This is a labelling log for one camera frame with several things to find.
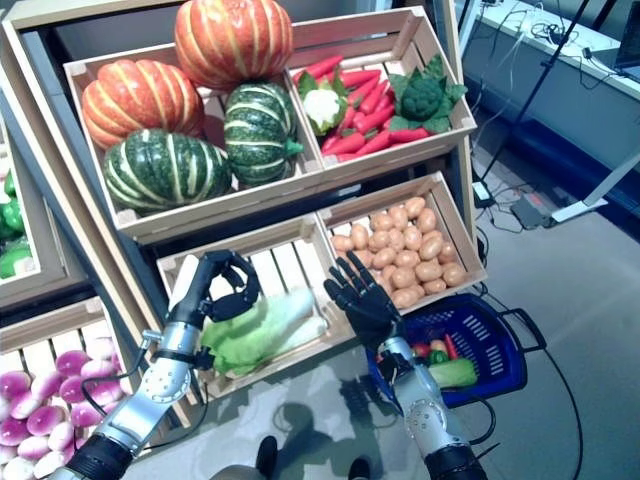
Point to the brown potato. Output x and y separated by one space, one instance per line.
428 271
434 286
403 277
414 207
426 221
454 274
398 218
381 222
342 243
359 236
405 299

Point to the long white desk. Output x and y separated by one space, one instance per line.
565 95

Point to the wooden potato crate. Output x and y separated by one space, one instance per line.
380 197

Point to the white power adapter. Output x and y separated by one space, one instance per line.
482 192

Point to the small green bell pepper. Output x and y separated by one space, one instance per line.
438 357

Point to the white cauliflower with leaves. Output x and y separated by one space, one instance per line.
322 105

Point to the cucumber in basket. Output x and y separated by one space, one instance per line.
455 374

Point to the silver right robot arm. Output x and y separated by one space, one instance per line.
425 400

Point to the red carrot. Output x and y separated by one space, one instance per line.
320 67
374 143
410 135
342 144
451 346
362 78

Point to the white metal post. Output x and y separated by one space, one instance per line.
467 20

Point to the red tomato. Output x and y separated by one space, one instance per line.
421 350

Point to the black tripod pole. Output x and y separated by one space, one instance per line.
530 90

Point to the orange striped pumpkin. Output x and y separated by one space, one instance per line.
232 42
140 100

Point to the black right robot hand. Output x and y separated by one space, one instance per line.
370 310

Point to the wooden pumpkin crate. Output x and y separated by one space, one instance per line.
200 207

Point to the purple white turnip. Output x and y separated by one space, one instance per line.
75 390
112 395
46 385
101 349
72 362
14 385
99 371

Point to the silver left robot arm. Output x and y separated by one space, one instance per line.
160 380

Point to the white table leg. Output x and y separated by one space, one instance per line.
570 212

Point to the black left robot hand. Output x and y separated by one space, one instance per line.
185 300

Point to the tall green striped pumpkin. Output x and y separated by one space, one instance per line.
260 132

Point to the wide green striped pumpkin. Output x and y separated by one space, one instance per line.
165 170

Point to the green broccoli with leaves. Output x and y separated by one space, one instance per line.
422 97

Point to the pale orange round fruit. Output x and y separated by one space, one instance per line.
438 345

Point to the wooden green pepper crate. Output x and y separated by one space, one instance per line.
55 250

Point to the grey power strip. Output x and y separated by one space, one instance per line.
529 214

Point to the wooden carrot crate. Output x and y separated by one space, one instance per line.
400 150

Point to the wooden display shelf frame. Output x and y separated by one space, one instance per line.
115 280

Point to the blue plastic shopping basket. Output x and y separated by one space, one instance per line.
495 345

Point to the wooden cabbage crate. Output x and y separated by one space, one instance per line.
300 362

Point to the wooden turnip crate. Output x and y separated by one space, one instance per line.
50 322

